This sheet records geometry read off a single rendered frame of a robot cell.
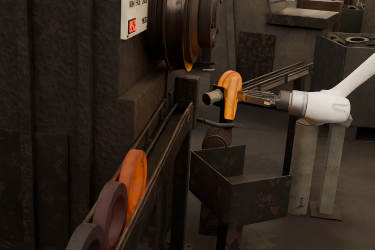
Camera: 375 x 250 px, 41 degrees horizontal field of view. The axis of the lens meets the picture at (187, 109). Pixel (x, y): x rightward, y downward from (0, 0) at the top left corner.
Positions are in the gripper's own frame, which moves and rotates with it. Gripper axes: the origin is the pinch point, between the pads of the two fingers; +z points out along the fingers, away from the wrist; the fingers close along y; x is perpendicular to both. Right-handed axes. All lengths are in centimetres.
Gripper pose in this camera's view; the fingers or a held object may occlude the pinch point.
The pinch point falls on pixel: (233, 94)
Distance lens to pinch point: 185.6
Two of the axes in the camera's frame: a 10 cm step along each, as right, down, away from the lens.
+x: 1.1, -9.5, -3.0
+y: 1.6, -2.8, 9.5
